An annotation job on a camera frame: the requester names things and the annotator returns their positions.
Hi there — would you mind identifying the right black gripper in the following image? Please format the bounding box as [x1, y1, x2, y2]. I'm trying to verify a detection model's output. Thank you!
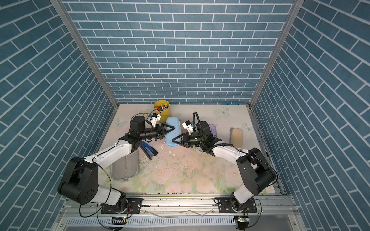
[173, 134, 205, 149]

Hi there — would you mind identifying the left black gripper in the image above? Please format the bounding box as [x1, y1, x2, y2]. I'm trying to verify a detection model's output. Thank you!
[138, 124, 174, 141]

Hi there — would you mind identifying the white sleeve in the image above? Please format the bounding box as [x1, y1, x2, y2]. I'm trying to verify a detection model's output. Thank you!
[166, 117, 181, 147]

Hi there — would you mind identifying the white sleeve case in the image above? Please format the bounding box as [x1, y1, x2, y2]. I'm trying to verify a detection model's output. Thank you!
[230, 128, 243, 148]

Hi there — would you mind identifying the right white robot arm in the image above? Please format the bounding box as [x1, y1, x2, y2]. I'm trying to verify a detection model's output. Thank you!
[172, 121, 278, 208]

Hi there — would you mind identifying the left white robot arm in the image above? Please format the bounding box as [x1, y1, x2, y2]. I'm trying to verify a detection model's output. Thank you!
[58, 116, 181, 211]

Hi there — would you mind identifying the blue stapler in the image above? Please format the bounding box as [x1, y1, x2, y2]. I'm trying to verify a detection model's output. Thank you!
[140, 141, 158, 160]

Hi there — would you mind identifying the yellow pen cup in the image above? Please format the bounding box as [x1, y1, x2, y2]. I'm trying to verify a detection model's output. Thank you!
[153, 100, 171, 123]

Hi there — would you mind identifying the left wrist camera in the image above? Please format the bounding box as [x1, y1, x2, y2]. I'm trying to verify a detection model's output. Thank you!
[149, 113, 161, 127]

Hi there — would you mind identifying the aluminium front rail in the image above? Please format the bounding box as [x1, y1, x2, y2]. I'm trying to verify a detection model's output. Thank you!
[62, 193, 298, 217]

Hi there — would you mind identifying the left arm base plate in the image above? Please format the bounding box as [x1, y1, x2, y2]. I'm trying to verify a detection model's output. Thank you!
[101, 198, 143, 215]

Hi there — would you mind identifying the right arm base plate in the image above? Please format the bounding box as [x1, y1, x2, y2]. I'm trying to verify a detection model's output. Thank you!
[214, 197, 257, 213]

